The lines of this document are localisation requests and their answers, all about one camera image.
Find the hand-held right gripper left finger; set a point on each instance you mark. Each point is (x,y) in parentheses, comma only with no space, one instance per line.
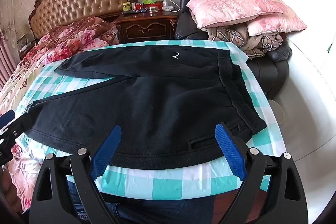
(105,155)

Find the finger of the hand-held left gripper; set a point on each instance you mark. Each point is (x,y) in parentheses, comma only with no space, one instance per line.
(7,119)
(21,127)

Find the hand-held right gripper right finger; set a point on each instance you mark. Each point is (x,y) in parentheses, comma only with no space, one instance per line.
(231,153)

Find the black pants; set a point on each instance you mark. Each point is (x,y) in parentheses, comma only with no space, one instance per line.
(157,98)

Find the person's left hand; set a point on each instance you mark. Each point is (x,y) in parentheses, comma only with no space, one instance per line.
(9,195)

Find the pink curtain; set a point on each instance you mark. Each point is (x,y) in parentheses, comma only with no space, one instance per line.
(8,64)

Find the teal white checked tablecloth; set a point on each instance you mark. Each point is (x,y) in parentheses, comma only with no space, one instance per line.
(157,182)

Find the red floral quilt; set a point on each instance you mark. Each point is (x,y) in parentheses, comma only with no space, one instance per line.
(65,40)

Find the beige plaid blanket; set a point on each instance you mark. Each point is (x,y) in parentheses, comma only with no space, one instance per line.
(236,37)

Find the dark wooden nightstand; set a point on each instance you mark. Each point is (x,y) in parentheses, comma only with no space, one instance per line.
(144,27)

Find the small pink floral pillow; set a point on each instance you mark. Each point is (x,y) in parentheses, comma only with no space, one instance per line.
(278,22)

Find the black remote control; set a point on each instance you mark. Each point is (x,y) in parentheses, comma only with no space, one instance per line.
(127,12)

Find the large pink floral pillow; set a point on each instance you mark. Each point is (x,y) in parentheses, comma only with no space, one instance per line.
(223,3)

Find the yellow jar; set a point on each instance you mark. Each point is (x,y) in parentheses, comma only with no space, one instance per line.
(127,7)

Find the red flat box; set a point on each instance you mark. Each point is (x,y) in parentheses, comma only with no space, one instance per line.
(147,6)

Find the white round device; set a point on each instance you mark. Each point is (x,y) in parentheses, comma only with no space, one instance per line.
(167,8)

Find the white charger plug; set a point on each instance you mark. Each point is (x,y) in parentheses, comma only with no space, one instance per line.
(164,2)

